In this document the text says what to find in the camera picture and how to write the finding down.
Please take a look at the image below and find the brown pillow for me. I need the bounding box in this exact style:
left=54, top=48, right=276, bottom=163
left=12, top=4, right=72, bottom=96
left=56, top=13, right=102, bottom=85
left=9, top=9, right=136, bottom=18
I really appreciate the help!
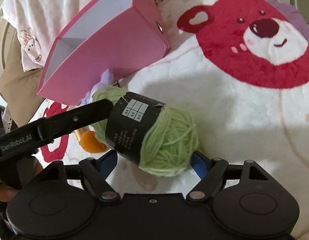
left=0, top=40, right=44, bottom=127

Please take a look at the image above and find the gold lipstick tube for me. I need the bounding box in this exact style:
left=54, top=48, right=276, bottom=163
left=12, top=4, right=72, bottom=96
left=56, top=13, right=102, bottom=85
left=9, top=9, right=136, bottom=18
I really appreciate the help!
left=73, top=126, right=90, bottom=143

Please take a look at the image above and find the pink white cartoon pillow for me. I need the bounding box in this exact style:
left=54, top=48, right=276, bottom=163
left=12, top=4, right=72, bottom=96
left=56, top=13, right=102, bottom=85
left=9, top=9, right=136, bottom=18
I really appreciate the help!
left=0, top=0, right=203, bottom=72

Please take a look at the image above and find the white blanket with red bears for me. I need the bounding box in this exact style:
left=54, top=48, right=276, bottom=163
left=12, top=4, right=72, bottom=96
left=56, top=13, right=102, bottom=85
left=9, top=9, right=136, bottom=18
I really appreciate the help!
left=29, top=0, right=309, bottom=238

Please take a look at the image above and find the green yarn ball black label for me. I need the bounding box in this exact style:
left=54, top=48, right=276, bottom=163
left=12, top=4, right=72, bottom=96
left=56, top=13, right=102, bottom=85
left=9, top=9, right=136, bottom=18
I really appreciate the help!
left=91, top=86, right=199, bottom=177

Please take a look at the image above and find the orange ball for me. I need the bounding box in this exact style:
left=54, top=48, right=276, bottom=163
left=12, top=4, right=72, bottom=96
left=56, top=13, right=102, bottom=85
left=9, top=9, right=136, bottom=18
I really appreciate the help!
left=80, top=131, right=106, bottom=154

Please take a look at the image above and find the purple plush toy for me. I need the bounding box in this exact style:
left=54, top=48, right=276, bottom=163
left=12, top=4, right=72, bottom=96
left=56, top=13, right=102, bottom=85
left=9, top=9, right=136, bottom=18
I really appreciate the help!
left=80, top=69, right=122, bottom=106

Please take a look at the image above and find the person's hand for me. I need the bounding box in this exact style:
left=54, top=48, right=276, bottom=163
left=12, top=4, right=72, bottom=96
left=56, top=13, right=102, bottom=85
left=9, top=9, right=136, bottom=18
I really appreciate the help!
left=0, top=157, right=44, bottom=202

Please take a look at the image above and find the pink cardboard box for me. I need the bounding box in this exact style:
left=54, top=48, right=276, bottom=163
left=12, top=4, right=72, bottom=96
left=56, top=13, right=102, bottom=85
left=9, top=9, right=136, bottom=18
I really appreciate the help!
left=37, top=0, right=170, bottom=105

